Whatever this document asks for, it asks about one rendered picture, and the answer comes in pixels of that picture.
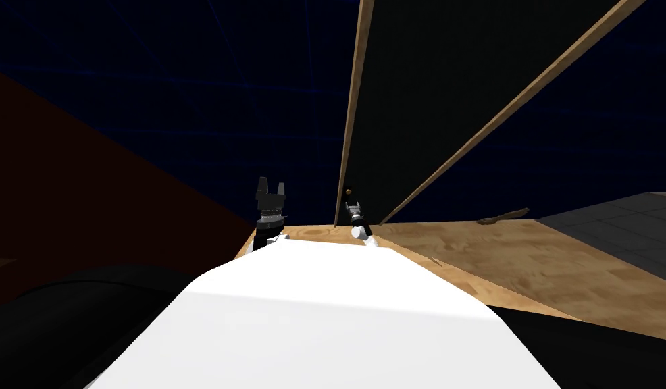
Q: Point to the dark door leaf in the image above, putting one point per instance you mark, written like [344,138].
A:
[435,92]

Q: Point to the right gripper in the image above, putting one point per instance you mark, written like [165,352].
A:
[354,209]

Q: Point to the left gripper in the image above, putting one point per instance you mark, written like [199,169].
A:
[271,204]

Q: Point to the brown elongated thing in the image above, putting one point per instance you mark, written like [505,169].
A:
[503,217]

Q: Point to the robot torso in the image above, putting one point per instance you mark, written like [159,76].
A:
[322,319]

